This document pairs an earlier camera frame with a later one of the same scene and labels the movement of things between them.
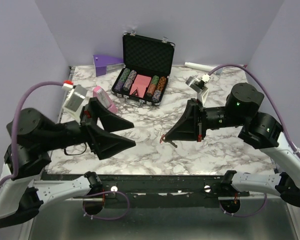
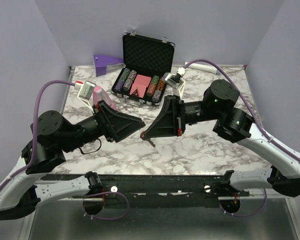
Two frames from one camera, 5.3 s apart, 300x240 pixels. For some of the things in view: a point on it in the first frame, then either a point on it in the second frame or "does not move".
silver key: [170, 142] -> [150, 142]
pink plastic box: [99, 92] does not move
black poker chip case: [148, 64] does not move
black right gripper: [187, 128] -> [166, 124]
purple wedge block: [104, 64] does not move
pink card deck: [140, 84] does not move
